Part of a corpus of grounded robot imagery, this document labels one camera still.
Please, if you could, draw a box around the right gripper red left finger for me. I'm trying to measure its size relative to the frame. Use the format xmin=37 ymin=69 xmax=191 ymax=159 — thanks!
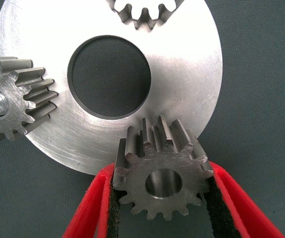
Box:
xmin=62 ymin=162 xmax=133 ymax=238

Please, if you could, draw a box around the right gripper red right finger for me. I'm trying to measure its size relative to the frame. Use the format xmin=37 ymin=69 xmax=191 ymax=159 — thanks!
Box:
xmin=201 ymin=161 xmax=285 ymax=238

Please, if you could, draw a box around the dark steel planetary gear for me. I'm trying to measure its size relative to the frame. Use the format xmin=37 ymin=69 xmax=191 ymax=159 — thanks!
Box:
xmin=114 ymin=114 xmax=215 ymax=222

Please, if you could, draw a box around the silver steel planetary gear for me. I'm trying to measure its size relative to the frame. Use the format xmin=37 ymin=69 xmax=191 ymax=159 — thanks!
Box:
xmin=0 ymin=56 xmax=60 ymax=142
xmin=106 ymin=0 xmax=185 ymax=31

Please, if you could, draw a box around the round metal carrier plate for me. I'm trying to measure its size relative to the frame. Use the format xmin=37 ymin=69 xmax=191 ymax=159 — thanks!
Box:
xmin=0 ymin=0 xmax=224 ymax=176

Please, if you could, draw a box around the dark grey table cloth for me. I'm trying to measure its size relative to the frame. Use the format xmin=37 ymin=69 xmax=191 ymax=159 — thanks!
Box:
xmin=0 ymin=0 xmax=285 ymax=238

